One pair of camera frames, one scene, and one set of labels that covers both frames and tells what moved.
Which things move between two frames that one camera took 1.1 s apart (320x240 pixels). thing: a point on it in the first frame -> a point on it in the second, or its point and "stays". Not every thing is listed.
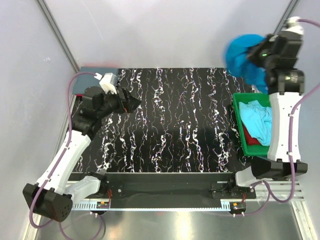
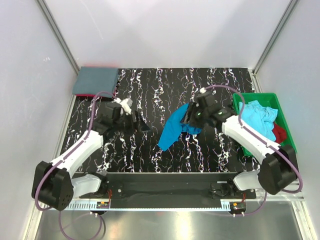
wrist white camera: x=293 y=25 -> x=202 y=90
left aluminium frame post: x=58 y=33 stays
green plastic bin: x=262 y=98 stays
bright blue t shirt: x=240 y=64 -> x=173 y=128
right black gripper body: x=261 y=55 -> x=197 y=117
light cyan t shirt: x=258 y=119 stays
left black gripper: x=128 y=105 -> x=139 y=125
